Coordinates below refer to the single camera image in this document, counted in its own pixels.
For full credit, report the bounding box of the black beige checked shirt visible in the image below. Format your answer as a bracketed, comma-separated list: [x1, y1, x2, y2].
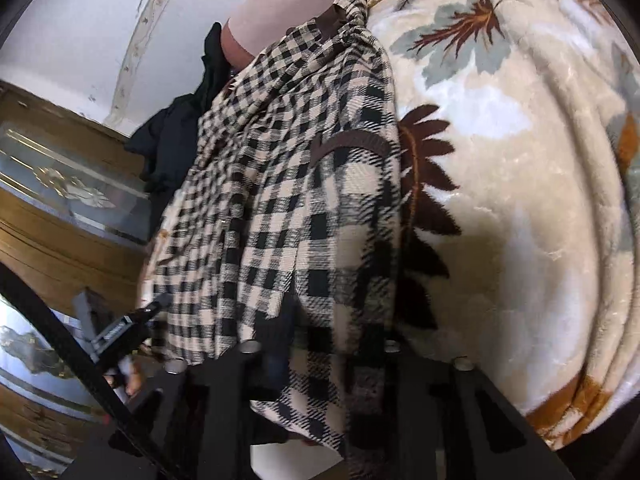
[142, 0, 400, 451]

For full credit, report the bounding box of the person left hand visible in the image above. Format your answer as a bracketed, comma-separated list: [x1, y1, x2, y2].
[104, 354, 145, 402]

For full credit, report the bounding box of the black diagonal rod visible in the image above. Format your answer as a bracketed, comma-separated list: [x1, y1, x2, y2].
[1, 263, 179, 479]

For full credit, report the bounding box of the wooden glass door cabinet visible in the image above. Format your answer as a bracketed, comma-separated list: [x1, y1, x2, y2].
[1, 84, 150, 479]

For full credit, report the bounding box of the black garment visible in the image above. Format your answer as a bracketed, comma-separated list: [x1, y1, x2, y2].
[125, 23, 231, 196]

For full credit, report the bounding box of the cream leaf pattern blanket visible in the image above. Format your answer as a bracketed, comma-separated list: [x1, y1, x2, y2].
[367, 0, 639, 450]

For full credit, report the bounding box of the pink fleece pillow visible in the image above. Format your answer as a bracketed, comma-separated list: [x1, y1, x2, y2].
[220, 0, 335, 70]

